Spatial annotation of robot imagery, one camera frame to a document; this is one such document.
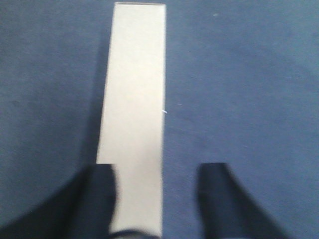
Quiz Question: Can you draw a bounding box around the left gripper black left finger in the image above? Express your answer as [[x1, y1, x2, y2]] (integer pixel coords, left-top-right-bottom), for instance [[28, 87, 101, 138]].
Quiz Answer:
[[0, 164, 159, 239]]

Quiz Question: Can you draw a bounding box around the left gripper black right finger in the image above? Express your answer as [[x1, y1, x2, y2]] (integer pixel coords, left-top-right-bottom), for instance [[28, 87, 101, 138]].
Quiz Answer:
[[197, 163, 289, 239]]

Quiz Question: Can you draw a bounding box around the brown cardboard package box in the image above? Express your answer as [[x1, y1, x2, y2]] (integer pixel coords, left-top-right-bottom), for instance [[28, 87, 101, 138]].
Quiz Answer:
[[96, 2, 166, 236]]

